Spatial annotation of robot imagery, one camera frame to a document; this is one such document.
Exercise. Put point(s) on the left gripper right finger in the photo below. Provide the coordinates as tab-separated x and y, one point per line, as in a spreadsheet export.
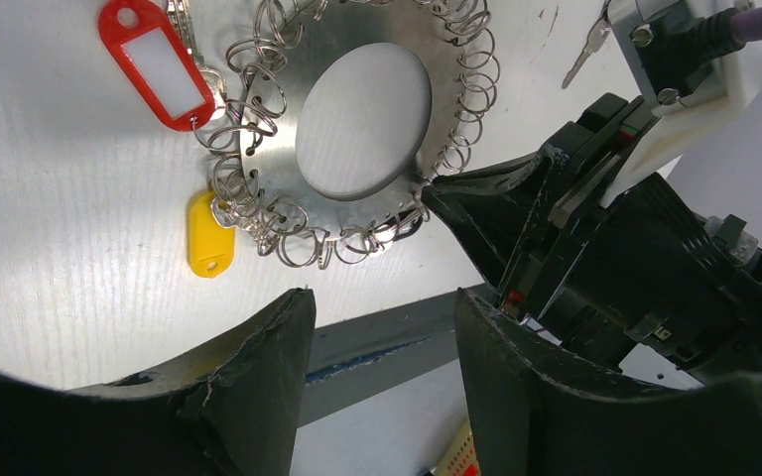
537	409

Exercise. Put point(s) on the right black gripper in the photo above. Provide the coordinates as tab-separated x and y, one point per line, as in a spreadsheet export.
644	270

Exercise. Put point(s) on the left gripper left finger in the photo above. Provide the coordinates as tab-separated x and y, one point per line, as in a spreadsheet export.
230	406

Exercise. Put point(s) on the metal disc with keyrings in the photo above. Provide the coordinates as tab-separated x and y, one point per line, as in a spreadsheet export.
345	111

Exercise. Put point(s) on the green tag key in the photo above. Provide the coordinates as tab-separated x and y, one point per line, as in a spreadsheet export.
595	39

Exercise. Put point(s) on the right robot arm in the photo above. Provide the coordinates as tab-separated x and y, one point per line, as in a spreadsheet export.
603	278

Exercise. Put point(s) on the yellow key tag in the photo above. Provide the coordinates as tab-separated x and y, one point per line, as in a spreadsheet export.
210	247

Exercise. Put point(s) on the red key tag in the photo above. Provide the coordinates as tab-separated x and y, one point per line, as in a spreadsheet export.
143	42

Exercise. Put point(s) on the black tag key on ring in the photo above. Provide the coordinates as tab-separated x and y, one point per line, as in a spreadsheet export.
399	227

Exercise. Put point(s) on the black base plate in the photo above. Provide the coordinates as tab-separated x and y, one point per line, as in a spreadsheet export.
359	358

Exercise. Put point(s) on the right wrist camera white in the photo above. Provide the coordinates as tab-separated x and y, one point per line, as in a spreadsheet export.
685	57

